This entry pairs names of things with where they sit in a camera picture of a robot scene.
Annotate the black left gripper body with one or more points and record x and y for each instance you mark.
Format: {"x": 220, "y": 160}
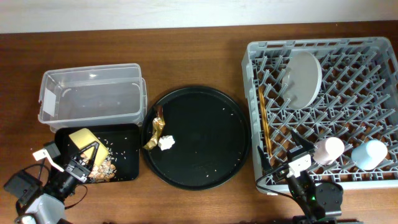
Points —
{"x": 78, "y": 170}

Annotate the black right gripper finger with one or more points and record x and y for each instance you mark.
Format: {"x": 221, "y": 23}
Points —
{"x": 265, "y": 164}
{"x": 306, "y": 145}

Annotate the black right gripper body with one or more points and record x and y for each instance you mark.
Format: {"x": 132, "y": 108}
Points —
{"x": 285, "y": 170}

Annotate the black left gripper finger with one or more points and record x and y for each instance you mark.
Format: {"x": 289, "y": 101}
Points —
{"x": 95, "y": 146}
{"x": 84, "y": 149}

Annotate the yellow bowl with food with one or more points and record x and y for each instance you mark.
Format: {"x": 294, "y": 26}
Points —
{"x": 83, "y": 138}

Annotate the pink plastic cup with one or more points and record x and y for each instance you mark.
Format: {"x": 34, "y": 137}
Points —
{"x": 328, "y": 150}

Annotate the light blue cup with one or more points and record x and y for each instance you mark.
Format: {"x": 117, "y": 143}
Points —
{"x": 369, "y": 155}

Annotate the grey round plate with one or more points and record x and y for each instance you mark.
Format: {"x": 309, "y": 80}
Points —
{"x": 302, "y": 79}

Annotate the gold foil wrapper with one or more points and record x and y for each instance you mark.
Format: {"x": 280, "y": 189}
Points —
{"x": 158, "y": 124}

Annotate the wooden chopstick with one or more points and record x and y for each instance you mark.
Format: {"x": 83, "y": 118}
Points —
{"x": 263, "y": 121}
{"x": 266, "y": 121}

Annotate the white tissue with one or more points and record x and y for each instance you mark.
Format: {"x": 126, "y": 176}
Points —
{"x": 166, "y": 142}

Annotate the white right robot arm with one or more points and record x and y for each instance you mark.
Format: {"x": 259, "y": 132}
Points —
{"x": 320, "y": 200}

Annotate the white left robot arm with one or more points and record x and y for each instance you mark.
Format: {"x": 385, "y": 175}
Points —
{"x": 44, "y": 203}

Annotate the grey dishwasher rack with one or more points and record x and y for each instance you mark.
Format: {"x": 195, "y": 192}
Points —
{"x": 357, "y": 102}

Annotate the pile of food scraps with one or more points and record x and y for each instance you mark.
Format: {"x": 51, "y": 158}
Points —
{"x": 104, "y": 172}

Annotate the black rectangular tray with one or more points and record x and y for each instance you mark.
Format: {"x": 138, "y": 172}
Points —
{"x": 121, "y": 140}

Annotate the clear plastic bin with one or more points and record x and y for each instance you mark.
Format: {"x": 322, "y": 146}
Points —
{"x": 93, "y": 96}

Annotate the round black tray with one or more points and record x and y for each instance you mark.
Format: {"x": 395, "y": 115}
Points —
{"x": 211, "y": 133}

